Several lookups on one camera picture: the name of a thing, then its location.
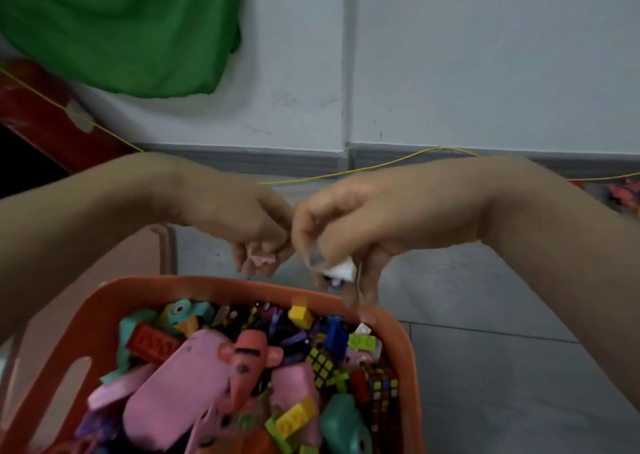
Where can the blue toy brick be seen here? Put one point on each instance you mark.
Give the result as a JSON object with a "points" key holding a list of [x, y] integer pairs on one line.
{"points": [[336, 336]]}

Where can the narrow pink foam block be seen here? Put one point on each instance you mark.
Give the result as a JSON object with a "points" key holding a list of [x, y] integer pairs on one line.
{"points": [[296, 383]]}

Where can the small yellow toy brick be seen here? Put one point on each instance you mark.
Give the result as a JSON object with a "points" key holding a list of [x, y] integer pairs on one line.
{"points": [[300, 316]]}

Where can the large puzzle cube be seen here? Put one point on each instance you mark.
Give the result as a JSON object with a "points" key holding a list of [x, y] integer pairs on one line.
{"points": [[383, 393]]}

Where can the small pink toy piece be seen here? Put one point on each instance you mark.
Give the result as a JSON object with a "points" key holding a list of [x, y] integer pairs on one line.
{"points": [[262, 259]]}

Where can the person's right fingers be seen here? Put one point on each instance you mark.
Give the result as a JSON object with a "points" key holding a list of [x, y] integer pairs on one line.
{"points": [[305, 238]]}

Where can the pile of small mixed toys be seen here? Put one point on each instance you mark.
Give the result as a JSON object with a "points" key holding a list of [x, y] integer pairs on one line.
{"points": [[280, 326]]}

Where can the red plastic furniture piece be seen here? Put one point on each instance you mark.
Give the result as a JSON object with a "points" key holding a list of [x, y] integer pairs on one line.
{"points": [[45, 118]]}

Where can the red toy brick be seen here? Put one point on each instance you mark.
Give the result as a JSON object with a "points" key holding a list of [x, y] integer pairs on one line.
{"points": [[152, 342]]}

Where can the person's left fingers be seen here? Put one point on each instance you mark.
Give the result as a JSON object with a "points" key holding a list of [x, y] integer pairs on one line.
{"points": [[280, 251]]}

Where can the teal toy with eye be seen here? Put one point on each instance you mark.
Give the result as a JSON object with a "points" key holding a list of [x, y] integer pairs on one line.
{"points": [[182, 313]]}

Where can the pink toy aeroplane with face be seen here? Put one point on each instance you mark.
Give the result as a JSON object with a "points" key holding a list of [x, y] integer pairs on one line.
{"points": [[247, 363]]}

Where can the small white toy piece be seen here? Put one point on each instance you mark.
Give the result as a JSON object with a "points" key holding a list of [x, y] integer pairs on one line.
{"points": [[341, 270]]}

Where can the small puzzle cube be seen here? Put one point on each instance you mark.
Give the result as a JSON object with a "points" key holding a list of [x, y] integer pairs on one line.
{"points": [[320, 366]]}

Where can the teal round toy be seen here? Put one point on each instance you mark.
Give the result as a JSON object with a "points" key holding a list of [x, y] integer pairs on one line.
{"points": [[342, 423]]}

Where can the person's left hand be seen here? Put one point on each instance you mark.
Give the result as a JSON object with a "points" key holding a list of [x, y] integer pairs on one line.
{"points": [[235, 208]]}

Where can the large pink foam block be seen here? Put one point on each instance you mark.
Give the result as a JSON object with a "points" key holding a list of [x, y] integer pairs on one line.
{"points": [[175, 388]]}

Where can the orange plastic basket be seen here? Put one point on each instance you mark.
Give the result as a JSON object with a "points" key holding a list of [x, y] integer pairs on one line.
{"points": [[130, 293]]}

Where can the person's right hand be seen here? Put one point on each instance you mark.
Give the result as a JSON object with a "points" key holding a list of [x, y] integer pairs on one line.
{"points": [[395, 208]]}

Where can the teal foam piece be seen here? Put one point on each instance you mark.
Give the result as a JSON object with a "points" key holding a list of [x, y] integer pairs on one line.
{"points": [[131, 326]]}

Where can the flat pink foam piece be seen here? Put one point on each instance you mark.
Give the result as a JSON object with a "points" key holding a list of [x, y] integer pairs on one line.
{"points": [[120, 386]]}

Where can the long yellow toy brick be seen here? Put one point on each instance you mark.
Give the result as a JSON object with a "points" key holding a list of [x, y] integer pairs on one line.
{"points": [[296, 417]]}

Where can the person's left forearm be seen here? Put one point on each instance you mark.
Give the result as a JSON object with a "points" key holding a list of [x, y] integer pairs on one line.
{"points": [[90, 218]]}

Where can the green cloth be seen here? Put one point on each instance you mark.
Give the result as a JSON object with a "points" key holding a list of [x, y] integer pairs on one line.
{"points": [[125, 23]]}

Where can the person's right forearm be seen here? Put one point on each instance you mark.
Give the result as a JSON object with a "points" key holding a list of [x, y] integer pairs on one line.
{"points": [[565, 248]]}

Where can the green toy brick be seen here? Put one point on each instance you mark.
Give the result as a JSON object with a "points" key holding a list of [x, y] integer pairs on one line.
{"points": [[362, 342]]}

